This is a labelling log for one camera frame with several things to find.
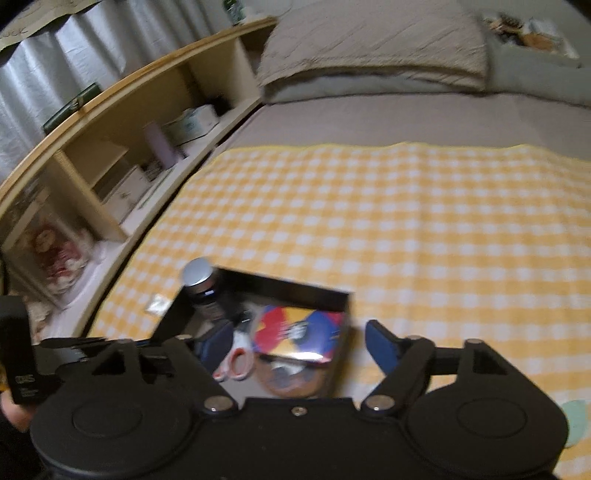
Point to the mint round tape measure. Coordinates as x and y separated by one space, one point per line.
572 422

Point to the purple box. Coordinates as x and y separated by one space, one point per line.
159 145

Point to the round wooden panda coaster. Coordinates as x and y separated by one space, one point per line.
295 383

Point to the person's left hand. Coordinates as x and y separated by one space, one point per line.
16 415

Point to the grey curtain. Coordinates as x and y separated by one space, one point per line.
92 55

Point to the dark blue pill bottle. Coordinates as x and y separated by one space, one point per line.
205 295

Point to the wooden bedside shelf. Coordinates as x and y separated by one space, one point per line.
138 76

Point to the clear plastic wrapper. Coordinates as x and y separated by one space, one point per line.
158 304

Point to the doll in clear case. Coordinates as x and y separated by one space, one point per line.
51 249

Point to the small white drawer box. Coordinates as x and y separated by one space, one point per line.
124 194

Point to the colourful card box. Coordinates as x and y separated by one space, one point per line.
300 332

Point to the white tray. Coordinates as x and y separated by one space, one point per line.
565 53

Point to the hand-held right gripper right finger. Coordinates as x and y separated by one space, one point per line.
381 344

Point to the black cardboard box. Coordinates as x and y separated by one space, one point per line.
286 290

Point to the white tissue box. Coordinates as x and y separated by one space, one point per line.
194 122

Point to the grey rolled duvet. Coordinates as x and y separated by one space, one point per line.
531 76

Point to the red and white scissors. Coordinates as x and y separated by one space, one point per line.
243 340

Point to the beige cartoon valance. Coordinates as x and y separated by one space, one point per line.
46 18

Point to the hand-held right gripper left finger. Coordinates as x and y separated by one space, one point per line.
217 344

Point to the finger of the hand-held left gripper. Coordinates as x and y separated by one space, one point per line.
74 344

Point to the beige textured pillow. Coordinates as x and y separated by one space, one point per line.
369 41

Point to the dark green pouch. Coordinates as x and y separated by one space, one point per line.
74 108

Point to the yellow checked mat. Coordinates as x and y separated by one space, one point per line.
369 207

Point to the green beer bottle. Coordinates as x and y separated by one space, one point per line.
233 11

